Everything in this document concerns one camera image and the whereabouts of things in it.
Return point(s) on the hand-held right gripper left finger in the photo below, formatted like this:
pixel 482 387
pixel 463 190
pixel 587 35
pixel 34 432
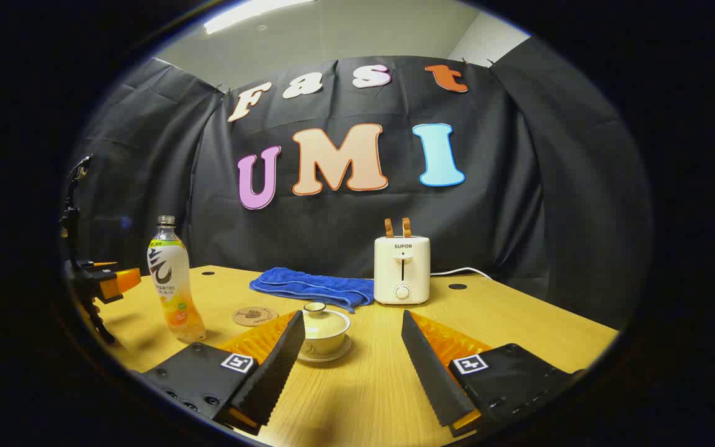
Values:
pixel 277 366

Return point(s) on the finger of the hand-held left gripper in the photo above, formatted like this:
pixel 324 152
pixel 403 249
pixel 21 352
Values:
pixel 118 282
pixel 106 265

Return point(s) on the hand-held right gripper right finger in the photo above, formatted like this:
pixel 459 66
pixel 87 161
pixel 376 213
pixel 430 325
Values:
pixel 432 372

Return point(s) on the clear water bottle orange label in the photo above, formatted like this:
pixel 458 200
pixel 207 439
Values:
pixel 171 279

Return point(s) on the round cork coaster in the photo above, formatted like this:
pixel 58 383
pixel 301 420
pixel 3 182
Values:
pixel 255 316

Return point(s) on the cream ceramic teacup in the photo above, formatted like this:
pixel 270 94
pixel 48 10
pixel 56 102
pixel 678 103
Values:
pixel 326 340

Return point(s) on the cream teacup lid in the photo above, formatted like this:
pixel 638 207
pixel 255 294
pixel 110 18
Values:
pixel 326 320

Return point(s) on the cream ceramic saucer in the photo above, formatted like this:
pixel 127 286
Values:
pixel 332 356

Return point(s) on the blue folded towel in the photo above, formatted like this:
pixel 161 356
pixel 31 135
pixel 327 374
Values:
pixel 314 287

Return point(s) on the cream toaster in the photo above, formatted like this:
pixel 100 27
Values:
pixel 402 273

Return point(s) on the toasted bread slice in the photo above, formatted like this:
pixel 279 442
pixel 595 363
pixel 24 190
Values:
pixel 388 228
pixel 406 228

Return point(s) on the black backdrop cloth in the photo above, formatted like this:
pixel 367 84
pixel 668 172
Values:
pixel 332 230

